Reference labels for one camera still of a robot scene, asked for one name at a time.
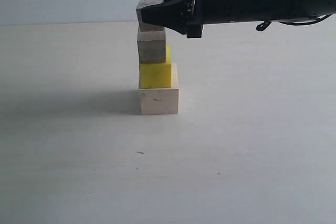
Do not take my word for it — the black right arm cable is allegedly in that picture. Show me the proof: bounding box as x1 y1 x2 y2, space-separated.
256 14 333 31

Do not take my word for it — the yellow cube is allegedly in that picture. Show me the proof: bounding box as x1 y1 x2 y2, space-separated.
139 45 173 89

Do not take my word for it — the small pale wooden cube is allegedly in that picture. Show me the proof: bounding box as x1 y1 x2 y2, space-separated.
136 0 164 32

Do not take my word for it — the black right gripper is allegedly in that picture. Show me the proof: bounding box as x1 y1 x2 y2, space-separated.
141 0 228 38

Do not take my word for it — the medium plywood cube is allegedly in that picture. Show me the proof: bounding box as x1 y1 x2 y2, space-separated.
137 30 167 63

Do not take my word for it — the large pale wooden cube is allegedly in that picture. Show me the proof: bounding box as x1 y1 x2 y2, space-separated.
138 63 180 115

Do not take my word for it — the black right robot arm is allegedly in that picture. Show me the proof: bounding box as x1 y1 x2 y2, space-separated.
140 0 335 38

